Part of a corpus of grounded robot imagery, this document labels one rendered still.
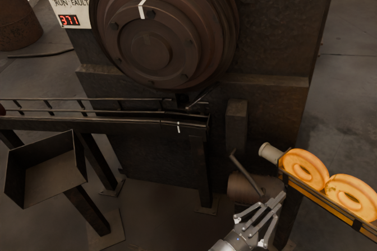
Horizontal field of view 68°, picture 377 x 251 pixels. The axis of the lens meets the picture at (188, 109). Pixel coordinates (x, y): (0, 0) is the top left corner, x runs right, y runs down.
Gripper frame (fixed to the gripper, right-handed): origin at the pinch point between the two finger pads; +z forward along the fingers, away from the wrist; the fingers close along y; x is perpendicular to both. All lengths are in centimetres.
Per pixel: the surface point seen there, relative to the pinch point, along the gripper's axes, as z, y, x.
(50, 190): -55, -67, -7
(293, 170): 14.1, -3.6, -3.2
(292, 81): 34.7, -20.8, 13.8
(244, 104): 19.5, -30.0, 7.8
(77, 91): -11, -204, -70
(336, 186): 14.7, 10.2, 3.3
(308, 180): 14.2, 2.1, -3.1
